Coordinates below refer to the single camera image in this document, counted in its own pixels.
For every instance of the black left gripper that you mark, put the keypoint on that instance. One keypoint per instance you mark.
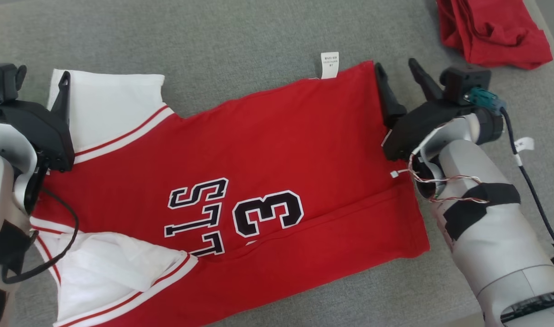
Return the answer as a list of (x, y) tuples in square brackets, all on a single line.
[(36, 131)]

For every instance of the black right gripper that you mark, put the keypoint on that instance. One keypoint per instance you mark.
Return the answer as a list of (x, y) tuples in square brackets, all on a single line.
[(422, 127)]

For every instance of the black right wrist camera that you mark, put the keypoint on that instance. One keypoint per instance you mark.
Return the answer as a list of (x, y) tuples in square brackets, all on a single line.
[(463, 81)]

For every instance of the red jersey with white sleeves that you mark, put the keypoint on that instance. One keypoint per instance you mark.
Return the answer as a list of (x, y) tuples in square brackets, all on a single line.
[(304, 150)]

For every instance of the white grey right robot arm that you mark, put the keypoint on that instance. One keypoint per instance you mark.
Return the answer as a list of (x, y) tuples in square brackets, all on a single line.
[(495, 236)]

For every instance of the red shorts with white stripe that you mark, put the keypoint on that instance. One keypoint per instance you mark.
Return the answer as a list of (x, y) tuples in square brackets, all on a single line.
[(490, 32)]

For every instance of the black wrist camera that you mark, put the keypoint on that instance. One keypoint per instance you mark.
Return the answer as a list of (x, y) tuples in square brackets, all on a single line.
[(4, 79), (463, 81)]

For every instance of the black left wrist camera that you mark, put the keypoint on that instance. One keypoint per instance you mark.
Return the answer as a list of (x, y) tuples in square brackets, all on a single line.
[(4, 79)]

